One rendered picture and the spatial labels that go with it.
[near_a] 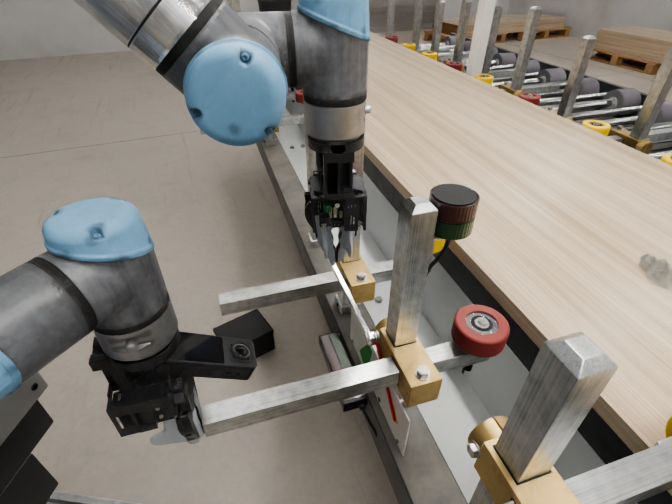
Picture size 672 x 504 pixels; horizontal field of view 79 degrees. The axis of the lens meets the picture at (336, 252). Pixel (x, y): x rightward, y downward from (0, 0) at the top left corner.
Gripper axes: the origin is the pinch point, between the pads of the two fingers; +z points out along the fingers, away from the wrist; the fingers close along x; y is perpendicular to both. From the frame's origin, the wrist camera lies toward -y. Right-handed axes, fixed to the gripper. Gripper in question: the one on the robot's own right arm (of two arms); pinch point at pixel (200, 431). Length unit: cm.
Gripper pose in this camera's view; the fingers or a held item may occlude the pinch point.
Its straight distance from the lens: 63.5
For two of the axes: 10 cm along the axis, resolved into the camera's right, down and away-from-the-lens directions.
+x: 3.0, 5.7, -7.6
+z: 0.0, 8.0, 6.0
